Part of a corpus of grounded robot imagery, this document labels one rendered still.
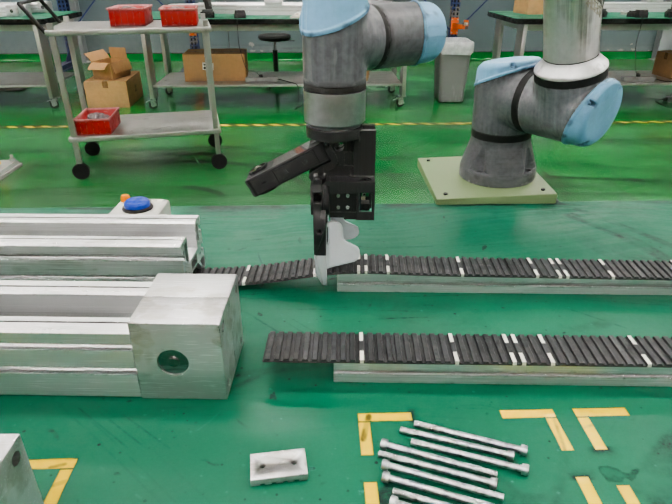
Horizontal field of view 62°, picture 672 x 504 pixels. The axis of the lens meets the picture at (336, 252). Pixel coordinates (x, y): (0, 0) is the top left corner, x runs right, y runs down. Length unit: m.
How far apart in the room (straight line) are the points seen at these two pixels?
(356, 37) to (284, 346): 0.35
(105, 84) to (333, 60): 5.13
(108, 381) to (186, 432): 0.10
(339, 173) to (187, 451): 0.37
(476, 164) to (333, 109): 0.54
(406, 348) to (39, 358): 0.38
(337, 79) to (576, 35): 0.46
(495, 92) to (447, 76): 4.53
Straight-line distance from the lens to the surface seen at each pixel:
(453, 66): 5.61
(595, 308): 0.82
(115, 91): 5.72
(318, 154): 0.70
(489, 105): 1.11
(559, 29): 0.99
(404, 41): 0.71
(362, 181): 0.70
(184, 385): 0.61
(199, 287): 0.62
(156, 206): 0.94
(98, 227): 0.86
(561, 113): 1.03
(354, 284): 0.77
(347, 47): 0.66
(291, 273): 0.78
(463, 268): 0.79
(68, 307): 0.69
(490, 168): 1.13
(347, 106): 0.67
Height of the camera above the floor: 1.18
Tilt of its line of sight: 27 degrees down
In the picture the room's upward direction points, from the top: straight up
